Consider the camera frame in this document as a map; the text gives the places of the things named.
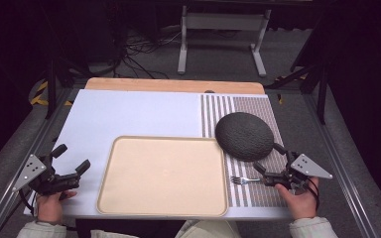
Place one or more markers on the person's light clothing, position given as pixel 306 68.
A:
pixel 208 229

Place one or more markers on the dark textured round plate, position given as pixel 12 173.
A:
pixel 244 136

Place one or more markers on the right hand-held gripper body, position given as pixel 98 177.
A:
pixel 297 172

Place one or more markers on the grey metal stand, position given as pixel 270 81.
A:
pixel 223 21

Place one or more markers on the person's right hand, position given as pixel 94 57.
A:
pixel 299 200

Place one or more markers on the aluminium frame rail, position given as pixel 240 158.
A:
pixel 20 168
pixel 340 165

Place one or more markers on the wooden board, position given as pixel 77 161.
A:
pixel 175 86

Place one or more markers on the white table mat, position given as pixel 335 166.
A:
pixel 132 112

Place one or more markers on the person's left hand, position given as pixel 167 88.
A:
pixel 51 206

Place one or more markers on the yellow and black floor tape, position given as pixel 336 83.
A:
pixel 39 97

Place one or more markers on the striped woven placemat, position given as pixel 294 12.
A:
pixel 261 195

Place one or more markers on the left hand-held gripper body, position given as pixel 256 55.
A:
pixel 51 183

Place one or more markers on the silver metal fork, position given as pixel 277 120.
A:
pixel 244 180

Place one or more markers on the beige plastic tray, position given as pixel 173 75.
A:
pixel 162 177

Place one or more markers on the black stand leg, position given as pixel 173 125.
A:
pixel 51 89
pixel 320 95

